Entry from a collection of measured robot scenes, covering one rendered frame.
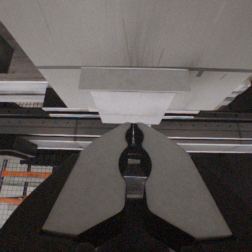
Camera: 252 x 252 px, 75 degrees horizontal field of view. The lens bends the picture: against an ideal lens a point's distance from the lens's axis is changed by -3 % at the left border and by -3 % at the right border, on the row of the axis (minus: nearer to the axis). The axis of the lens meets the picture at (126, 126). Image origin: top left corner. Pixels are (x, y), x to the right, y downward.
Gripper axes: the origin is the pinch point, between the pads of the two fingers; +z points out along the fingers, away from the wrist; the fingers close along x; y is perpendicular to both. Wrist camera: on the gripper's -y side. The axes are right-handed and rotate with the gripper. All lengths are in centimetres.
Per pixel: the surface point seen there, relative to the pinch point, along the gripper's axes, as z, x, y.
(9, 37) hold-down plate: 14.6, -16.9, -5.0
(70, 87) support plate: 5.7, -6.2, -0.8
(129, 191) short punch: 2.4, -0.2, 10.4
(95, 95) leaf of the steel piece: 6.2, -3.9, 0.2
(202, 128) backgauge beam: 29.7, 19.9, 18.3
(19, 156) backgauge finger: 22.3, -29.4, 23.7
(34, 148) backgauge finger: 27.5, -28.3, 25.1
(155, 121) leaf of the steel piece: 10.9, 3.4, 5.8
